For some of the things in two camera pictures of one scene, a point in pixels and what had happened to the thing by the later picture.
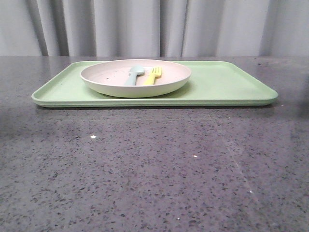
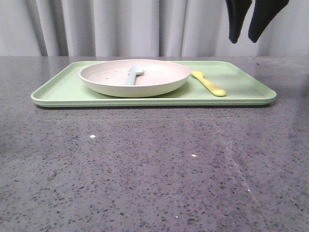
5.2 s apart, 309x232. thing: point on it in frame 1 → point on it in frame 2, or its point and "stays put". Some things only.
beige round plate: (134, 78) stays put
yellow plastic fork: (155, 74) → (199, 75)
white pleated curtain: (154, 28) stays put
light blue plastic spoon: (135, 71) stays put
